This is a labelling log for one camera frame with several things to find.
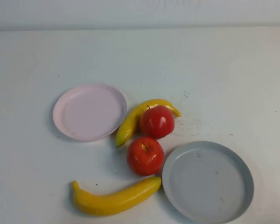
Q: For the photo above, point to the yellow plastic banana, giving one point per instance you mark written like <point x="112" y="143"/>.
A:
<point x="128" y="123"/>
<point x="107" y="203"/>

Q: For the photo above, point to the dark red apple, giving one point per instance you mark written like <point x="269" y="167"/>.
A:
<point x="157" y="123"/>

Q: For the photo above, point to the red apple with yellow top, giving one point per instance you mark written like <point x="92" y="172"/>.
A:
<point x="144" y="158"/>

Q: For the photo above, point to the pink round plate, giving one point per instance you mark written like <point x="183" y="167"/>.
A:
<point x="88" y="114"/>

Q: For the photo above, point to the grey round plate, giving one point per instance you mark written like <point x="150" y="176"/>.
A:
<point x="207" y="184"/>

